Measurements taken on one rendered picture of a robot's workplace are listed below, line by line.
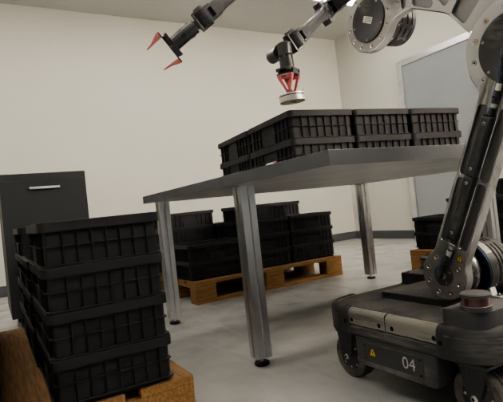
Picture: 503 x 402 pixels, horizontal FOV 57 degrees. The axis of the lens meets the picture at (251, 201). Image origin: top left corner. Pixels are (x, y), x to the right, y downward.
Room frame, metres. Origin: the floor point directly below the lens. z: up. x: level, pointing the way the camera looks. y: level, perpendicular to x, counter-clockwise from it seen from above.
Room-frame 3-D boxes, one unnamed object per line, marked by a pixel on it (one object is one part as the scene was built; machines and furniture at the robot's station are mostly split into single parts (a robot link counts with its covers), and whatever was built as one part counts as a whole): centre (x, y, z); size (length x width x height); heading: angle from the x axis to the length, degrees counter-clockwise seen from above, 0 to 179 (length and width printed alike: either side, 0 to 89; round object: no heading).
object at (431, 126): (2.24, -0.78, 0.87); 0.40 x 0.30 x 0.11; 24
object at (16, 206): (2.87, 1.30, 0.45); 0.62 x 0.45 x 0.90; 30
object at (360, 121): (2.12, -0.50, 0.87); 0.40 x 0.30 x 0.11; 24
